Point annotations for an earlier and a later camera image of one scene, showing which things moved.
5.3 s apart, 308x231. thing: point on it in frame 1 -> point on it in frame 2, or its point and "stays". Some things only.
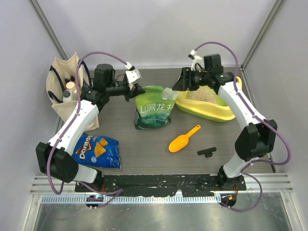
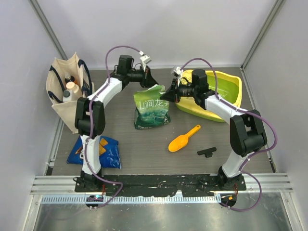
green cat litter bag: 154,108 stays
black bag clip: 208,153 stays
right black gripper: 183,84 -> 169,95
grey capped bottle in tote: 67,96 stays
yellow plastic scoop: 180,142 stays
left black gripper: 137,90 -> 147,81
